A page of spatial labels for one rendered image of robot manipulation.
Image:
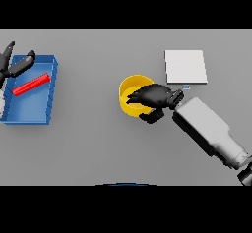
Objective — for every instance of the pale square measuring scale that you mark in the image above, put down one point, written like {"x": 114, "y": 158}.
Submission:
{"x": 185, "y": 66}

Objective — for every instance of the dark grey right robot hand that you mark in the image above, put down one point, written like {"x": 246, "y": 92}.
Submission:
{"x": 154, "y": 95}

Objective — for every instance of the blue plastic tray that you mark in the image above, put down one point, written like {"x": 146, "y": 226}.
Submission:
{"x": 31, "y": 92}

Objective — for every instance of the red beaker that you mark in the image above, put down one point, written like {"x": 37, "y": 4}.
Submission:
{"x": 31, "y": 84}

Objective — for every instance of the yellow bowl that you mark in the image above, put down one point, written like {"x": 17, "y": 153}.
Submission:
{"x": 131, "y": 94}

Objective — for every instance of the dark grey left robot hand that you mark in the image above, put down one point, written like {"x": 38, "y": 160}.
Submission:
{"x": 18, "y": 66}

